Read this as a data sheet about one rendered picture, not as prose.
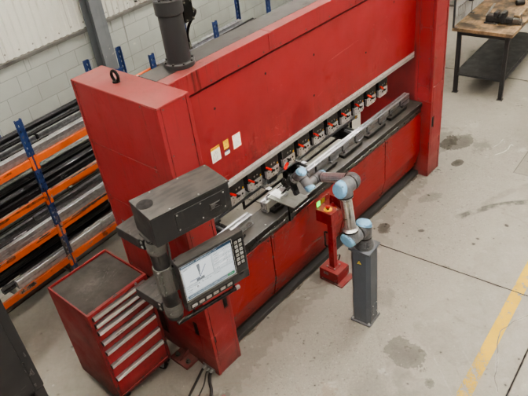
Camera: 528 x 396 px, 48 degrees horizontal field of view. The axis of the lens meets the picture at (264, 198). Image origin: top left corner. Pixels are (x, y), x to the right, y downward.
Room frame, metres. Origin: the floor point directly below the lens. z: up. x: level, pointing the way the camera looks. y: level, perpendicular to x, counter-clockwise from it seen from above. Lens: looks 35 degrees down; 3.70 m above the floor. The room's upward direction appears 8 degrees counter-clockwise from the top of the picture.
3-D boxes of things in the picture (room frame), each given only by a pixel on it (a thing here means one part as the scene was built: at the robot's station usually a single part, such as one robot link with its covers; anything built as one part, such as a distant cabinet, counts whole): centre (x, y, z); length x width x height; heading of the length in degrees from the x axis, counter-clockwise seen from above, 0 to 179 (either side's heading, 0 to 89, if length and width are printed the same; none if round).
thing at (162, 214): (2.68, 0.45, 1.53); 0.51 x 0.25 x 0.85; 123
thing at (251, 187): (3.77, 0.07, 1.26); 0.15 x 0.09 x 0.17; 135
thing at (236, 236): (2.63, 0.37, 1.42); 0.45 x 0.12 x 0.36; 123
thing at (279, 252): (4.35, -0.58, 0.42); 3.00 x 0.21 x 0.83; 135
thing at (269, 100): (4.38, -0.55, 1.74); 3.00 x 0.08 x 0.80; 135
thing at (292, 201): (3.82, -0.19, 1.00); 0.26 x 0.18 x 0.01; 45
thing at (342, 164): (4.35, -0.58, 0.85); 3.00 x 0.21 x 0.04; 135
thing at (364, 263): (3.38, -0.70, 0.39); 0.18 x 0.18 x 0.77; 49
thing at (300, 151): (4.19, -0.35, 1.26); 0.15 x 0.09 x 0.17; 135
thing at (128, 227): (2.82, 0.65, 1.67); 0.40 x 0.24 x 0.07; 135
